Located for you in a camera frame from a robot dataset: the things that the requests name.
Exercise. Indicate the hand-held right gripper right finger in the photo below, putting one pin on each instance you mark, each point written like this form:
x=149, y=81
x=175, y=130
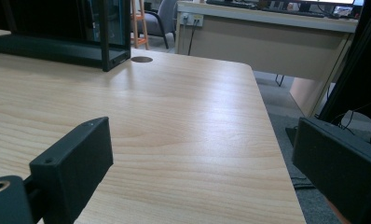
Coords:
x=342, y=168

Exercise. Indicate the white wall power socket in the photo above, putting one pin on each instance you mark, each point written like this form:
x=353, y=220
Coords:
x=191, y=19

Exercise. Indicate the black metal frame shelf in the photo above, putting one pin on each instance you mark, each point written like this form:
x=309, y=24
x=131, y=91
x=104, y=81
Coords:
x=65, y=34

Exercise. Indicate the beige office desk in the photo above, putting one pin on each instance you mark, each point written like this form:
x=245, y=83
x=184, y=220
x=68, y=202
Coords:
x=267, y=46

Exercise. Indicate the orange wooden stool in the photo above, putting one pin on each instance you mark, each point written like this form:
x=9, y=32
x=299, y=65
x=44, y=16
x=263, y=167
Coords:
x=139, y=25

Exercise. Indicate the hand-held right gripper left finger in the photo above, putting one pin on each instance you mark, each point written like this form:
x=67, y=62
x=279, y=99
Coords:
x=71, y=169

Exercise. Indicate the grey office chair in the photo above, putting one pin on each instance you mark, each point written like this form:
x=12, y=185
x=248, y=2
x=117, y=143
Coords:
x=160, y=18

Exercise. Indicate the black keyboard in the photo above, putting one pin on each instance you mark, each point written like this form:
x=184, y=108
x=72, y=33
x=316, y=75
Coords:
x=286, y=11

